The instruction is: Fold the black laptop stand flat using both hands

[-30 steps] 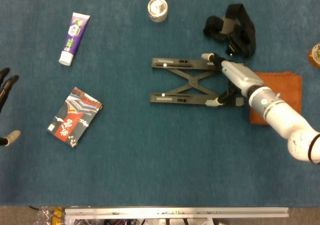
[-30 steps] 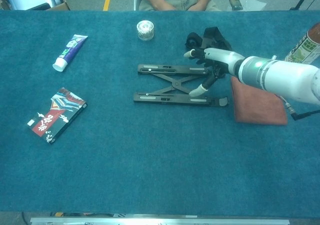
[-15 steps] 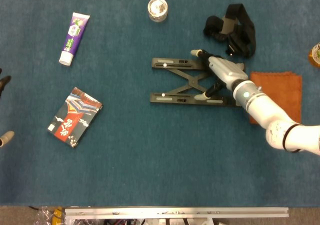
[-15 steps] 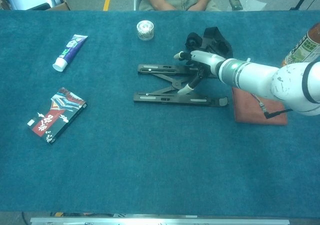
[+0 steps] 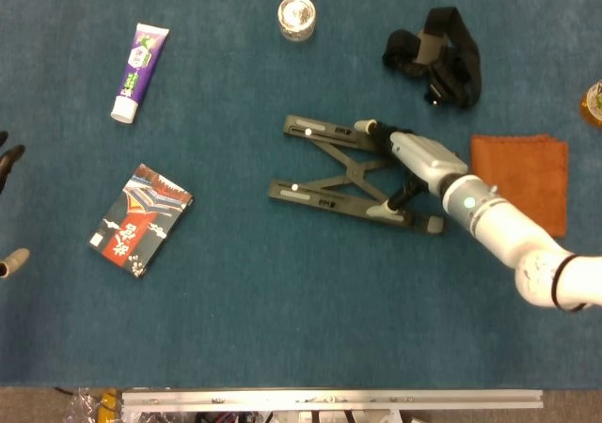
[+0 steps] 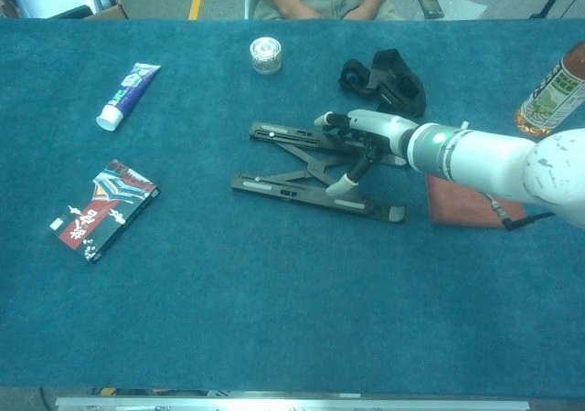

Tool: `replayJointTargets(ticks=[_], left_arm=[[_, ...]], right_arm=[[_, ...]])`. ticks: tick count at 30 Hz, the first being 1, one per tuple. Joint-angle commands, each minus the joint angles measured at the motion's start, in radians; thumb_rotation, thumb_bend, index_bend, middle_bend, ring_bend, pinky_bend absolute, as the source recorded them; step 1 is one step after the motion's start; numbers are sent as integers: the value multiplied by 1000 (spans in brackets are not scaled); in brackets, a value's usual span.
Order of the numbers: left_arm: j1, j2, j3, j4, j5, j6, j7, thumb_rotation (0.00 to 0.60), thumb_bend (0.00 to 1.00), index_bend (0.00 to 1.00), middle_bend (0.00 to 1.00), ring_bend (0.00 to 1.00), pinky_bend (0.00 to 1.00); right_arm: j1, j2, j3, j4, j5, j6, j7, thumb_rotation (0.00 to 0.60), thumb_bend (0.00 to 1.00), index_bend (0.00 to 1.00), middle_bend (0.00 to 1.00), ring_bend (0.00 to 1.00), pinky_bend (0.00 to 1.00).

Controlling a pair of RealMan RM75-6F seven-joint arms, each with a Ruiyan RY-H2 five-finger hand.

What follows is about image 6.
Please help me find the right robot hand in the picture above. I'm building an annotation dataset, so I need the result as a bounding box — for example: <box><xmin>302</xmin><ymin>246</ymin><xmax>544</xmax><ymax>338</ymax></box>
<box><xmin>314</xmin><ymin>108</ymin><xmax>420</xmax><ymax>197</ymax></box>

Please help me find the black folding laptop stand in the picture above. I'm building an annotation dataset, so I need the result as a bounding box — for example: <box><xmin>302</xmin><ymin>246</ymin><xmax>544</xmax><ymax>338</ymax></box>
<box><xmin>230</xmin><ymin>121</ymin><xmax>408</xmax><ymax>224</ymax></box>

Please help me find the orange folded cloth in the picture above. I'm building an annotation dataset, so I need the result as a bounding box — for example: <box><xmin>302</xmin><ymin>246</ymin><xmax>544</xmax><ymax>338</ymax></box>
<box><xmin>424</xmin><ymin>174</ymin><xmax>525</xmax><ymax>228</ymax></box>

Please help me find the black smartphone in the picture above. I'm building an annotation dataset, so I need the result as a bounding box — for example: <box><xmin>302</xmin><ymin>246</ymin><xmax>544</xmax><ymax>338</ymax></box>
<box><xmin>415</xmin><ymin>0</ymin><xmax>445</xmax><ymax>19</ymax></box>

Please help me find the small round glass jar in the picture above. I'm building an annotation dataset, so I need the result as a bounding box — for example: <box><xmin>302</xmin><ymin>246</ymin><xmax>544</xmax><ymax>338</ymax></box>
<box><xmin>249</xmin><ymin>37</ymin><xmax>283</xmax><ymax>75</ymax></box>

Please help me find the amber tea bottle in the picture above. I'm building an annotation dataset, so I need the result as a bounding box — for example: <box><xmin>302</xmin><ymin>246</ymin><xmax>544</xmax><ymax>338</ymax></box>
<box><xmin>514</xmin><ymin>40</ymin><xmax>585</xmax><ymax>138</ymax></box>

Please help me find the purple toothpaste tube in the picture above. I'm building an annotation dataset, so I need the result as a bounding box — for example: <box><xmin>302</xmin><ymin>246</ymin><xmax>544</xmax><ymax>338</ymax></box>
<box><xmin>95</xmin><ymin>62</ymin><xmax>162</xmax><ymax>132</ymax></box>

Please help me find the black red patterned box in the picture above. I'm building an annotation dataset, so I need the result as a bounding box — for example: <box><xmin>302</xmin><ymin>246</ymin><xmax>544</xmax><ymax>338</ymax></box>
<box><xmin>48</xmin><ymin>158</ymin><xmax>161</xmax><ymax>265</ymax></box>

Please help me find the black head strap mount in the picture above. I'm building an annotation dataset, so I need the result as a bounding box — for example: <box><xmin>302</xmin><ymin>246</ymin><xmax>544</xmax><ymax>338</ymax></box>
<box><xmin>337</xmin><ymin>48</ymin><xmax>427</xmax><ymax>119</ymax></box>

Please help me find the aluminium frame rail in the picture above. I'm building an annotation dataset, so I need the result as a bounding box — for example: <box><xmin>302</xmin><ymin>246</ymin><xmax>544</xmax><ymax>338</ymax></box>
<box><xmin>54</xmin><ymin>395</ymin><xmax>531</xmax><ymax>411</ymax></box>

